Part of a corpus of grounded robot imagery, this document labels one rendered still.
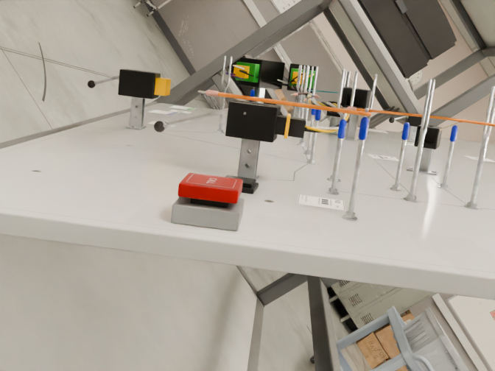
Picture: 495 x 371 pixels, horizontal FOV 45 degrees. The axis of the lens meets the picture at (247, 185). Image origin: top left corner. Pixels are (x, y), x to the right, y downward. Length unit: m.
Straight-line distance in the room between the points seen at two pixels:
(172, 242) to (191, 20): 8.23
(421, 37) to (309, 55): 6.61
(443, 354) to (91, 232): 4.31
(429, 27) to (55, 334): 1.34
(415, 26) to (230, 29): 6.84
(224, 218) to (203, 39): 8.11
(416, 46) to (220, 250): 1.38
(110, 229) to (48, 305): 0.35
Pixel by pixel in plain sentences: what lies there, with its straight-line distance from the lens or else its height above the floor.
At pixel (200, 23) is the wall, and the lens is 8.63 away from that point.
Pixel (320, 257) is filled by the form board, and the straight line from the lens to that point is 0.47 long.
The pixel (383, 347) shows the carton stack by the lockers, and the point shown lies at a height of 0.28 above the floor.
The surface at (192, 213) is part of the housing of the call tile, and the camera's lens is 0.50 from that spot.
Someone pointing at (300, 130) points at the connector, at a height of 1.18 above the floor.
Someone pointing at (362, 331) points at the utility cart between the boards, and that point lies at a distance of 5.40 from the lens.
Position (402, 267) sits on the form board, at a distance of 0.48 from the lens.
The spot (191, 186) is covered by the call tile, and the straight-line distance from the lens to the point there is 0.49.
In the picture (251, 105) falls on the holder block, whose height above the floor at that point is 1.15.
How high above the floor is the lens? 1.21
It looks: 9 degrees down
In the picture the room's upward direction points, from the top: 58 degrees clockwise
